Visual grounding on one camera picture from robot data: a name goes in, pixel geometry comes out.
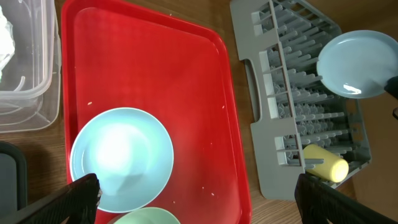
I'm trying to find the red serving tray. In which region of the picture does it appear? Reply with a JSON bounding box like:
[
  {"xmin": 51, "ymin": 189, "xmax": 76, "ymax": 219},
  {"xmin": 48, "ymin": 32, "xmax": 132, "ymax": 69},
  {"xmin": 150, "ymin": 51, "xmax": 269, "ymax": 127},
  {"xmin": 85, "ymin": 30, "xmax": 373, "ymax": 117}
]
[{"xmin": 61, "ymin": 0, "xmax": 252, "ymax": 223}]

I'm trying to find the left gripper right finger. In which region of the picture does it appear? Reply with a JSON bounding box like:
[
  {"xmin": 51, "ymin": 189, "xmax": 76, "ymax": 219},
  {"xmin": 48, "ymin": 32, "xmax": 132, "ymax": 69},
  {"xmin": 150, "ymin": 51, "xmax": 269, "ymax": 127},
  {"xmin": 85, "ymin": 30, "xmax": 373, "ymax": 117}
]
[{"xmin": 294, "ymin": 174, "xmax": 397, "ymax": 224}]

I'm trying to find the yellow plastic cup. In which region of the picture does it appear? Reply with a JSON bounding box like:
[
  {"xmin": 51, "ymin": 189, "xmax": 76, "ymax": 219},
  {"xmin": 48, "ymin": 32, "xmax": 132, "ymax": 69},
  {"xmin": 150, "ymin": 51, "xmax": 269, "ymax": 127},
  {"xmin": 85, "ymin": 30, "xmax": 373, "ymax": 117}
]
[{"xmin": 303, "ymin": 144, "xmax": 349, "ymax": 183}]

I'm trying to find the light blue rice bowl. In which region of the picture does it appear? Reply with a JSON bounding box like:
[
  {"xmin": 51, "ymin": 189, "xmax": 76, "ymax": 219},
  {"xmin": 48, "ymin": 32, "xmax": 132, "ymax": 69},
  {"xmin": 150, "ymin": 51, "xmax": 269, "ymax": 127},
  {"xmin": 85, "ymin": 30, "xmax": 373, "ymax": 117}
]
[{"xmin": 69, "ymin": 107, "xmax": 174, "ymax": 213}]

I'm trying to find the grey dishwasher rack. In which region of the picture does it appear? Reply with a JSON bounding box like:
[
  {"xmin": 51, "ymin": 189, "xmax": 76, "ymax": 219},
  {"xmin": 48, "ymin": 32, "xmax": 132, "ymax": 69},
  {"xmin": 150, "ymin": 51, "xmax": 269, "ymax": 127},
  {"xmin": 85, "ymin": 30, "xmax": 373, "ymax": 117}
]
[{"xmin": 230, "ymin": 0, "xmax": 372, "ymax": 200}]

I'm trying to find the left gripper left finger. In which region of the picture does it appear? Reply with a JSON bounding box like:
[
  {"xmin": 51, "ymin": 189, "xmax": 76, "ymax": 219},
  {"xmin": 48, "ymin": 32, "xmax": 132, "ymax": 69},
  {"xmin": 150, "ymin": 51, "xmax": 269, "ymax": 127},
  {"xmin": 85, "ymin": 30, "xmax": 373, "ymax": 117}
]
[{"xmin": 1, "ymin": 174, "xmax": 101, "ymax": 224}]

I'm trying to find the clear plastic bin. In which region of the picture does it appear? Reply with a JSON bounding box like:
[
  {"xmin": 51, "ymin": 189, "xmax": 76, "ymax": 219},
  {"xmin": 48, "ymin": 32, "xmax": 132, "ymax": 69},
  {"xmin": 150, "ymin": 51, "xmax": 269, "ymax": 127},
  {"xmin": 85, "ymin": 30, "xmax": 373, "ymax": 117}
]
[{"xmin": 1, "ymin": 0, "xmax": 62, "ymax": 133}]

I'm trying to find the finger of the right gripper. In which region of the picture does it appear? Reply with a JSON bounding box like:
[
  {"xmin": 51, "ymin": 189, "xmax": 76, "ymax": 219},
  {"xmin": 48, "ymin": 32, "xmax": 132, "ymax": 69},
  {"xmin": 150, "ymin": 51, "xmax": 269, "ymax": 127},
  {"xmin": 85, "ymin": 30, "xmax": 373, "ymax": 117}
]
[{"xmin": 384, "ymin": 76, "xmax": 398, "ymax": 99}]

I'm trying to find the black waste tray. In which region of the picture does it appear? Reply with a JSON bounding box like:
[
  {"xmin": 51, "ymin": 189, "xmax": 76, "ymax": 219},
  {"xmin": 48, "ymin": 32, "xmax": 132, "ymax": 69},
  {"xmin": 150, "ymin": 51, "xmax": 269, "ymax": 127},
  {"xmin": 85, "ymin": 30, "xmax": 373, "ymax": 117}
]
[{"xmin": 0, "ymin": 141, "xmax": 28, "ymax": 218}]

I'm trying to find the mint green bowl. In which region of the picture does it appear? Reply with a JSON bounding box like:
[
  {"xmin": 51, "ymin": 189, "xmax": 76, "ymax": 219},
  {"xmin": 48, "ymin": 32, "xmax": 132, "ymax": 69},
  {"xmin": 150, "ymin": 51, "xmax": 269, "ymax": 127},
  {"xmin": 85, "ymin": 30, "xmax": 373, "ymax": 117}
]
[{"xmin": 109, "ymin": 207, "xmax": 180, "ymax": 224}]

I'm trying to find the light blue plate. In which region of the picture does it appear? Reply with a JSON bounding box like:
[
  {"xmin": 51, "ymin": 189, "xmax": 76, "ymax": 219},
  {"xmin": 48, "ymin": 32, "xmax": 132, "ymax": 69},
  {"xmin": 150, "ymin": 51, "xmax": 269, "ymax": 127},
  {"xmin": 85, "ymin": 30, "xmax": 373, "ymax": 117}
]
[{"xmin": 317, "ymin": 30, "xmax": 397, "ymax": 99}]

